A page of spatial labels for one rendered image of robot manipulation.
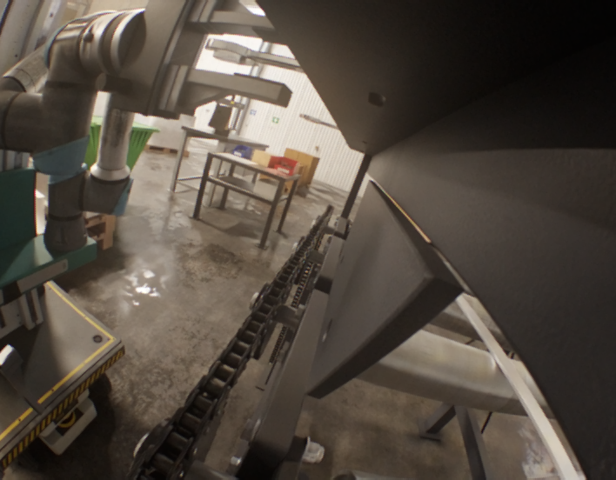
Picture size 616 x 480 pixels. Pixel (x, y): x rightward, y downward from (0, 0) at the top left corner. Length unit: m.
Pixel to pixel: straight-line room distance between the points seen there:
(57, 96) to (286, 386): 0.38
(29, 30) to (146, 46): 0.70
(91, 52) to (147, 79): 0.09
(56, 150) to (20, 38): 0.61
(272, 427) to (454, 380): 0.34
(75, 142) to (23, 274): 0.51
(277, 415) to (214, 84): 0.25
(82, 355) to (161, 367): 0.50
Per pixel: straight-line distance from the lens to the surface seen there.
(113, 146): 0.74
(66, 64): 0.36
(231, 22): 0.23
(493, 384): 0.54
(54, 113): 0.36
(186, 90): 0.23
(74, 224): 0.87
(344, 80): 0.15
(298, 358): 0.27
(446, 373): 0.47
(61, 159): 0.36
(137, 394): 1.33
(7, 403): 1.02
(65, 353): 1.08
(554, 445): 0.47
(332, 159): 10.43
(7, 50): 0.92
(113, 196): 0.79
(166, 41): 0.24
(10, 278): 0.80
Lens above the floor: 1.12
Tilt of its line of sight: 18 degrees down
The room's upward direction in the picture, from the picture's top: 20 degrees clockwise
